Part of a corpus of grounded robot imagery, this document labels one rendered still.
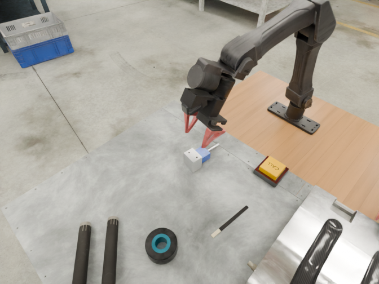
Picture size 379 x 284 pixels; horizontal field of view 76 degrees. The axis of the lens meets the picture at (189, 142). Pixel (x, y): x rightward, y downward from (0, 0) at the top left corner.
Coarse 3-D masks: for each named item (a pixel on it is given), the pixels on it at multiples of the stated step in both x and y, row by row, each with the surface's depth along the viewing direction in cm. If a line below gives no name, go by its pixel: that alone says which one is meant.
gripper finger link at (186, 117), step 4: (196, 112) 72; (184, 116) 71; (188, 116) 70; (184, 120) 72; (188, 120) 71; (192, 120) 74; (196, 120) 74; (188, 124) 72; (192, 124) 74; (188, 128) 74
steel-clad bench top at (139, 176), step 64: (128, 128) 93; (192, 128) 93; (64, 192) 74; (128, 192) 74; (192, 192) 74; (256, 192) 74; (64, 256) 62; (128, 256) 62; (192, 256) 62; (256, 256) 62
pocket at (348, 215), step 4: (332, 204) 64; (336, 204) 63; (340, 204) 63; (332, 208) 64; (336, 208) 64; (340, 208) 63; (344, 208) 62; (336, 212) 63; (340, 212) 63; (344, 212) 63; (348, 212) 62; (352, 212) 62; (356, 212) 60; (344, 216) 62; (348, 216) 62; (352, 216) 61; (348, 220) 61
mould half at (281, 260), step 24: (312, 192) 64; (312, 216) 60; (336, 216) 59; (360, 216) 59; (288, 240) 56; (312, 240) 56; (360, 240) 55; (264, 264) 49; (288, 264) 52; (336, 264) 52; (360, 264) 52
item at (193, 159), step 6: (216, 144) 83; (192, 150) 78; (198, 150) 80; (204, 150) 80; (210, 150) 82; (186, 156) 77; (192, 156) 77; (198, 156) 77; (204, 156) 78; (186, 162) 79; (192, 162) 75; (198, 162) 77; (192, 168) 78; (198, 168) 79
